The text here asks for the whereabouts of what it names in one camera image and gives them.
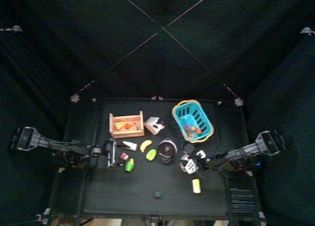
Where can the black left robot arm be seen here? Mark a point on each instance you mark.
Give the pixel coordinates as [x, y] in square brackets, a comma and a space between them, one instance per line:
[54, 144]

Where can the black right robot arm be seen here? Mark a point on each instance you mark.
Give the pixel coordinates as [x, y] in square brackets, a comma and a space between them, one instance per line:
[250, 149]

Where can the pink sushi piece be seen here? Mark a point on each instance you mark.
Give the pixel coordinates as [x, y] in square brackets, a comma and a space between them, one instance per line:
[123, 156]

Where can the orange toy food piece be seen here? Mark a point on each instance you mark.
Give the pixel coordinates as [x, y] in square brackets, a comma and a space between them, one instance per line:
[195, 131]

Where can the purple toy food piece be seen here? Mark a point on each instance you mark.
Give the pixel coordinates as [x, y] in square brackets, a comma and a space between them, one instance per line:
[187, 127]

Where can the white black striped toy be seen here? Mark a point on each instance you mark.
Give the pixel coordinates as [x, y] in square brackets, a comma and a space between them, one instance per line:
[189, 164]

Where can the white wedge toy food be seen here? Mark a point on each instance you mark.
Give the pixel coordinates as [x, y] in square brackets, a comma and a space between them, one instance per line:
[130, 145]

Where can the wooden toy crate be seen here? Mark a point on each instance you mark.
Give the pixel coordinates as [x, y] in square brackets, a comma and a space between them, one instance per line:
[127, 129]

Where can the yellow toy block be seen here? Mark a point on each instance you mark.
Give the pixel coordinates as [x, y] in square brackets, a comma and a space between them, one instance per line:
[197, 185]

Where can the black toy pot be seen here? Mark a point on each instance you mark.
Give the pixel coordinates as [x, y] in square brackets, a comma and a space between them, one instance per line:
[167, 150]

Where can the yellow toy banana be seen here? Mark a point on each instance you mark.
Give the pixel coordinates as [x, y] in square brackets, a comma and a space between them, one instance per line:
[145, 145]

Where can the orange toy fruit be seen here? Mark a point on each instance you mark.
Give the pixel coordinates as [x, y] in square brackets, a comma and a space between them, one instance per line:
[130, 126]

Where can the lime green toy food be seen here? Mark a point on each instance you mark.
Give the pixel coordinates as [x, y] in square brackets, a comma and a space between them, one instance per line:
[151, 155]

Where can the white brown toy box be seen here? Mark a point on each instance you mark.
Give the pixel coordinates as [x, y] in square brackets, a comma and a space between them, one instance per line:
[154, 125]

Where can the small green cube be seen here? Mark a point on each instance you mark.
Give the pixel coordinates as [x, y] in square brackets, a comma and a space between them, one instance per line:
[158, 194]

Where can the blue basket with orange rim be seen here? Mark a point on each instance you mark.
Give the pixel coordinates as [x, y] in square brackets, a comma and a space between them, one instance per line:
[197, 117]

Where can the white text label sticker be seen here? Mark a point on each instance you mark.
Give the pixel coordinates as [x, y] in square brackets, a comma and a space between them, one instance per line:
[242, 199]

